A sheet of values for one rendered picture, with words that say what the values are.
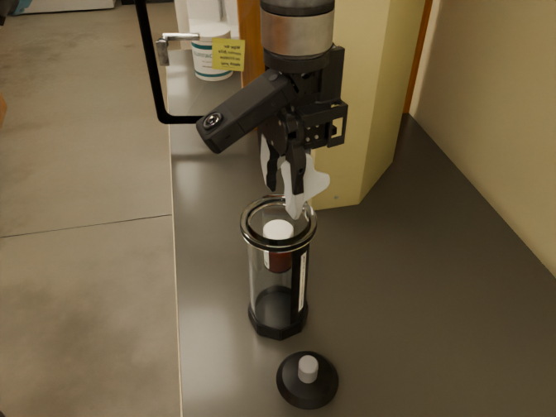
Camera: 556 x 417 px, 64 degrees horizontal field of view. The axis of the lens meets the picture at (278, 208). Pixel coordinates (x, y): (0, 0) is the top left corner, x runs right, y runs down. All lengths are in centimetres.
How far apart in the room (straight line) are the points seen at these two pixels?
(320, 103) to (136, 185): 224
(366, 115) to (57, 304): 168
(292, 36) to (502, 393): 59
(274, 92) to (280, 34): 6
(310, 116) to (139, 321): 162
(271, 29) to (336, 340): 50
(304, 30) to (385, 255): 55
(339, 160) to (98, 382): 134
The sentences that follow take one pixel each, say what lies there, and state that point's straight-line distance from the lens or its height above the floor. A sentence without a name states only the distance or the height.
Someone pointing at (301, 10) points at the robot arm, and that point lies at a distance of 45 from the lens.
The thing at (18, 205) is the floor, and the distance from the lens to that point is 283.
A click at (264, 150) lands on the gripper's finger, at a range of 58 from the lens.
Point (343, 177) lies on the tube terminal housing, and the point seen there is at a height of 102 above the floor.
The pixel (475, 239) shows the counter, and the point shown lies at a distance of 99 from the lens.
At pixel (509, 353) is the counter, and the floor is 94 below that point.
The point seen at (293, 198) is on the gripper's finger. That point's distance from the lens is 54.
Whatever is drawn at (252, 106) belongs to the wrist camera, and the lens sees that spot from 48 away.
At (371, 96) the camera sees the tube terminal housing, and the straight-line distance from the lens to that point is 86.
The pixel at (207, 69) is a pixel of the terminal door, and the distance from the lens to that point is 113.
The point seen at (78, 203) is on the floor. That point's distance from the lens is 269.
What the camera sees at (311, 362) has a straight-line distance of 66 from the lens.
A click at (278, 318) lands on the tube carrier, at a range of 71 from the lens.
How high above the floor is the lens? 158
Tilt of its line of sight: 41 degrees down
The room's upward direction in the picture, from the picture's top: straight up
